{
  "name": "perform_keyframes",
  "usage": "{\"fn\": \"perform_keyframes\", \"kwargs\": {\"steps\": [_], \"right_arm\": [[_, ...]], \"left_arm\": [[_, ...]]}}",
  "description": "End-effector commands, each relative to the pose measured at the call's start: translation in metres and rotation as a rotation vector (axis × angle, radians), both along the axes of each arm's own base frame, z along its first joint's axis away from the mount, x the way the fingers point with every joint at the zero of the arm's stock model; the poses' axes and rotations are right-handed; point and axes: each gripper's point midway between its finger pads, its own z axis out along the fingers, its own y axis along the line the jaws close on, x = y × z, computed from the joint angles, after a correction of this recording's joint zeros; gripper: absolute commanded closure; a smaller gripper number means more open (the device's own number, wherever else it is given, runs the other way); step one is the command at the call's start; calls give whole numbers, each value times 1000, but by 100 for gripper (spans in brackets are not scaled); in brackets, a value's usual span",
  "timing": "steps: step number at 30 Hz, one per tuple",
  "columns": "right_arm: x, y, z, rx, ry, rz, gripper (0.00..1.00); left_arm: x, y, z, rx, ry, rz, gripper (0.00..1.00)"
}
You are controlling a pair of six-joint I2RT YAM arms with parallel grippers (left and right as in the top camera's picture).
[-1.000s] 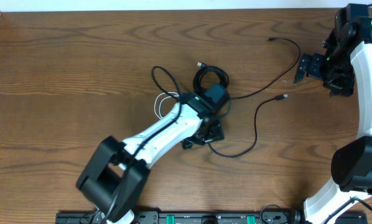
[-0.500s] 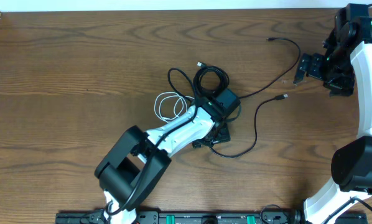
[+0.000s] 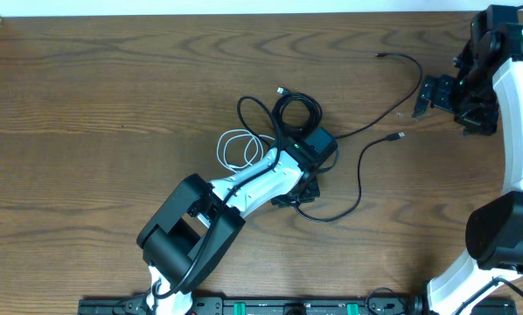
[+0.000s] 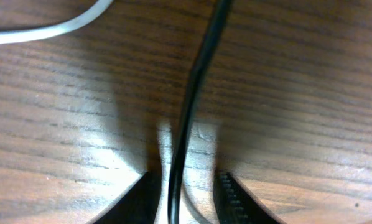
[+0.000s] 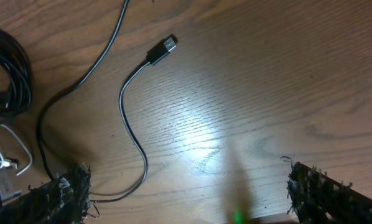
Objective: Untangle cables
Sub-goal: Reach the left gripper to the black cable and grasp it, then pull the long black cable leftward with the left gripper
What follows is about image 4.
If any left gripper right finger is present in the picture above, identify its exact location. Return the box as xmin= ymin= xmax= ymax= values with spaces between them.
xmin=213 ymin=170 xmax=281 ymax=224

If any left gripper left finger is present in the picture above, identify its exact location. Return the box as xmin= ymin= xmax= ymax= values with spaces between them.
xmin=93 ymin=172 xmax=161 ymax=224

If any thin black USB cable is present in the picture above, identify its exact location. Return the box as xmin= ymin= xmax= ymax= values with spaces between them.
xmin=167 ymin=0 xmax=235 ymax=224

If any white USB cable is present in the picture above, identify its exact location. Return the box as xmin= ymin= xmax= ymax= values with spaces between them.
xmin=0 ymin=0 xmax=114 ymax=46

